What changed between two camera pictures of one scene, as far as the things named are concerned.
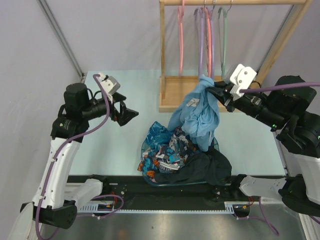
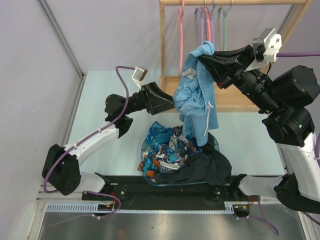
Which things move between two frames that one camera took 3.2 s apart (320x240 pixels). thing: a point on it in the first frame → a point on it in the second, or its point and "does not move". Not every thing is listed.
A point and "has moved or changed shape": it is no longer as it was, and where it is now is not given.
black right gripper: [226, 97] → [228, 67]
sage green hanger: [222, 29] does not move
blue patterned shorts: [165, 150] does not move
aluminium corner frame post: [62, 38] does not move
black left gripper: [125, 114] → [154, 100]
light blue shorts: [198, 115] has moved or changed shape
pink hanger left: [180, 9] does not move
